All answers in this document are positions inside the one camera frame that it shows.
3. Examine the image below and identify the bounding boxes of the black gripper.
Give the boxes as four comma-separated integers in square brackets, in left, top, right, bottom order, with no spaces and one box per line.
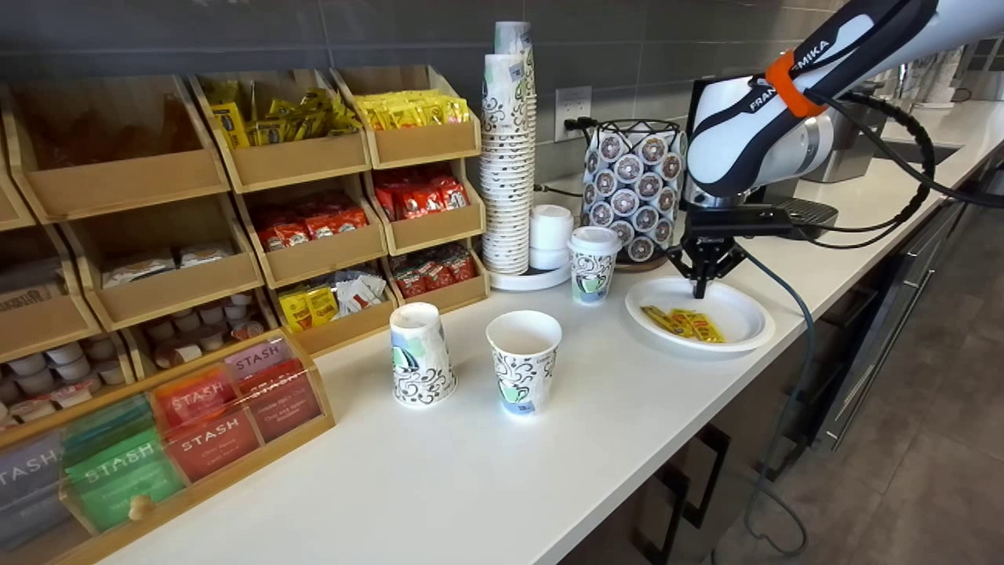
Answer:
[672,200,752,300]

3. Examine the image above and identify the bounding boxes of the narrow yellow sachet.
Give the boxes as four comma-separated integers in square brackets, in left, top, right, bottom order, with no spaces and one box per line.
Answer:
[642,300,700,338]

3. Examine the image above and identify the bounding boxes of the white paper plate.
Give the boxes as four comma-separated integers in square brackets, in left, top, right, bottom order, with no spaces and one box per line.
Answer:
[622,272,779,356]

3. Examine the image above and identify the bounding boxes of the yellow mustard sachet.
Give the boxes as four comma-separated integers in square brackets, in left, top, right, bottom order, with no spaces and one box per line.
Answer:
[664,307,729,348]

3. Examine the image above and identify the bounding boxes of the patterned paper cup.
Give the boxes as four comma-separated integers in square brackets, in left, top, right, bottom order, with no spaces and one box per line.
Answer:
[485,307,566,421]
[385,300,455,409]
[566,223,626,307]

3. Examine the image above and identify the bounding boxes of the coffee pod carousel rack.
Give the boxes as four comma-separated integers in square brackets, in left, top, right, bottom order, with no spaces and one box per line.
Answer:
[579,116,692,271]

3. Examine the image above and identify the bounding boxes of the white saucer under lids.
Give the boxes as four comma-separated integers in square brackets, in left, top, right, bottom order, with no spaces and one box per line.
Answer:
[487,262,574,294]

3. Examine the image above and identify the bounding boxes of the stack of patterned paper cups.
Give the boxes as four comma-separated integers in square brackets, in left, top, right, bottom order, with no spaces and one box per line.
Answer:
[492,15,533,57]
[478,43,540,278]

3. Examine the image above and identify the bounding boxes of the pile of red ketchup sachets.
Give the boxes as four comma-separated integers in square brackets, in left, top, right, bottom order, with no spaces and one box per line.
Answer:
[255,200,377,254]
[390,248,482,300]
[375,169,473,223]

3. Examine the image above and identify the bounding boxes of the pile of yellow sachets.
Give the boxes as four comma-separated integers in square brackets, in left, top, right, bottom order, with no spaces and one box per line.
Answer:
[356,88,473,136]
[202,81,366,150]

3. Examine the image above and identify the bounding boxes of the maroon Stash tea packets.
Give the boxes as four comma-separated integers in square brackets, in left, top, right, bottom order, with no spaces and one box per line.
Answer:
[223,338,323,442]

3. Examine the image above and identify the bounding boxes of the red Stash tea packets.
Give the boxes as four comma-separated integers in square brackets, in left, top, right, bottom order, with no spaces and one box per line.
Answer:
[151,366,267,486]

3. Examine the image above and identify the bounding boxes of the wooden tea box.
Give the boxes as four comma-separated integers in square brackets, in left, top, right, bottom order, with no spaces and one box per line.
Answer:
[0,328,340,565]

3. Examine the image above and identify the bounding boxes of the wooden condiment organizer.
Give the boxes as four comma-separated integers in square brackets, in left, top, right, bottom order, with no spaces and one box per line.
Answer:
[0,61,497,422]

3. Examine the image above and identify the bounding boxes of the green Stash tea packets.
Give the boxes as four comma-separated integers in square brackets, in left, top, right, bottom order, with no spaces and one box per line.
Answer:
[60,403,189,532]

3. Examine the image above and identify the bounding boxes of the grey Stash tea packets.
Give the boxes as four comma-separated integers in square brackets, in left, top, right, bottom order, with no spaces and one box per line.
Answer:
[0,437,78,552]

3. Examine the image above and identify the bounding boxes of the black cabinet door handle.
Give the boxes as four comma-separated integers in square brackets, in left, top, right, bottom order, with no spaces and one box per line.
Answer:
[668,421,735,527]
[629,464,683,565]

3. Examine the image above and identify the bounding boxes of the white wall power outlet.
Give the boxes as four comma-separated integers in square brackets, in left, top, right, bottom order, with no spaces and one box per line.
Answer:
[554,84,598,145]

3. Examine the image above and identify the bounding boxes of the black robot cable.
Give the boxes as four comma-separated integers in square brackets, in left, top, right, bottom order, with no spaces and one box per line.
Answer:
[825,90,1004,250]

